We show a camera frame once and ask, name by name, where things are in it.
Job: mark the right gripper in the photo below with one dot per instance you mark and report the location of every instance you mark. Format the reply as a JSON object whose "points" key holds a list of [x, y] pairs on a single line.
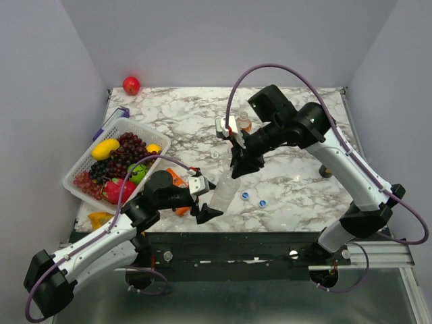
{"points": [[246, 161]]}

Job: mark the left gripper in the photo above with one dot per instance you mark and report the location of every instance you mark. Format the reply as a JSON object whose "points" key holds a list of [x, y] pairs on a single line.
{"points": [[206, 213]]}

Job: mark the clear bottle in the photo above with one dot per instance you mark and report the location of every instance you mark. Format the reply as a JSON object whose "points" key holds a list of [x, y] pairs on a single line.
{"points": [[227, 159], [225, 191]]}

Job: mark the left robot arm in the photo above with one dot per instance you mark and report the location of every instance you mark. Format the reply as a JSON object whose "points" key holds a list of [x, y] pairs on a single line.
{"points": [[52, 279]]}

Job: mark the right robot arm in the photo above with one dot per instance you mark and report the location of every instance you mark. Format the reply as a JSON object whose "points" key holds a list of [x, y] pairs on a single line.
{"points": [[310, 129]]}

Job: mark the orange juice bottle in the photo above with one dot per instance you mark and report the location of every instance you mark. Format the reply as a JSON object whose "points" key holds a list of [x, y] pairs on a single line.
{"points": [[244, 122]]}

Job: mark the orange snack box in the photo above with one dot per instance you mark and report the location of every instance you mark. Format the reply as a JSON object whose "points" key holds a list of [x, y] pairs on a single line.
{"points": [[179, 182]]}

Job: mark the green toy fruit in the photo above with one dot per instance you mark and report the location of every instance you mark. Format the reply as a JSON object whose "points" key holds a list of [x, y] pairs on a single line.
{"points": [[138, 173]]}

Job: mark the yellow lemon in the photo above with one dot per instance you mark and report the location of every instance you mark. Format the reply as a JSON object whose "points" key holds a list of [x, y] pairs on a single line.
{"points": [[153, 148]]}

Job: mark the black can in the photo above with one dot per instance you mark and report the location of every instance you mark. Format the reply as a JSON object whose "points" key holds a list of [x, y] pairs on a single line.
{"points": [[325, 172]]}

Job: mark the white plastic basket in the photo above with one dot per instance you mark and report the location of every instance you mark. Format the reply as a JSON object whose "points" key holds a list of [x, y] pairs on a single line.
{"points": [[115, 129]]}

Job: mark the dark purple grape bunch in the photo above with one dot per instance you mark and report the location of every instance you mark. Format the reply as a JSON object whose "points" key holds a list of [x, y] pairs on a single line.
{"points": [[132, 149]]}

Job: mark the yellow snack bag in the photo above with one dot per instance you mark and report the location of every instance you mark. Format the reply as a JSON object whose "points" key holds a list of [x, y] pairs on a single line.
{"points": [[98, 219]]}

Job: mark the black blue grape bunch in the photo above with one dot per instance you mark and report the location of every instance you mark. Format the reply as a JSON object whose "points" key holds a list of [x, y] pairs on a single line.
{"points": [[99, 169]]}

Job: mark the yellow mango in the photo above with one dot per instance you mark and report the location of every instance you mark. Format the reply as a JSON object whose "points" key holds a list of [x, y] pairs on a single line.
{"points": [[102, 151]]}

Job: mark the purple white box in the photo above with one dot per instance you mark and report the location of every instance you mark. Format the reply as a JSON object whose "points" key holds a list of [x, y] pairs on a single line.
{"points": [[118, 113]]}

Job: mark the light red grape bunch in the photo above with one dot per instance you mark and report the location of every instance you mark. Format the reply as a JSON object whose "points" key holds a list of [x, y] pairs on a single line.
{"points": [[87, 185]]}

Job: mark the red apple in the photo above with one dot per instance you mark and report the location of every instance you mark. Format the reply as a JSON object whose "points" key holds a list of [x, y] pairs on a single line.
{"points": [[131, 86]]}

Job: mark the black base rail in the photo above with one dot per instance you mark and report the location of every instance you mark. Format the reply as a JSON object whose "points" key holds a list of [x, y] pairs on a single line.
{"points": [[228, 256]]}

